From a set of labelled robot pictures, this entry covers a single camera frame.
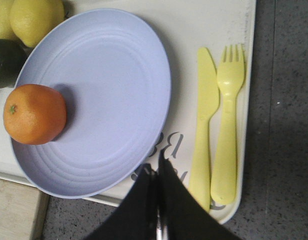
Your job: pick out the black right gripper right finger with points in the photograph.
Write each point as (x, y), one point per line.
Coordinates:
(184, 218)

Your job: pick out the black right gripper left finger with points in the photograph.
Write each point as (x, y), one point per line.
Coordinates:
(137, 216)

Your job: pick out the orange fruit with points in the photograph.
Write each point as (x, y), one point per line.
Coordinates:
(34, 114)

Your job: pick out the light blue plate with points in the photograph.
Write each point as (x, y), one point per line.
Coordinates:
(113, 71)

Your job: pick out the wooden cutting board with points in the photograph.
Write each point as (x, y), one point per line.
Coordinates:
(22, 211)

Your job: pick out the yellow plastic knife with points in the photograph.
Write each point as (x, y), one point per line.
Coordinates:
(208, 101)

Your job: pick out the yellow lemon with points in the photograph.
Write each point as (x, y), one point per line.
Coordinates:
(32, 20)
(6, 31)

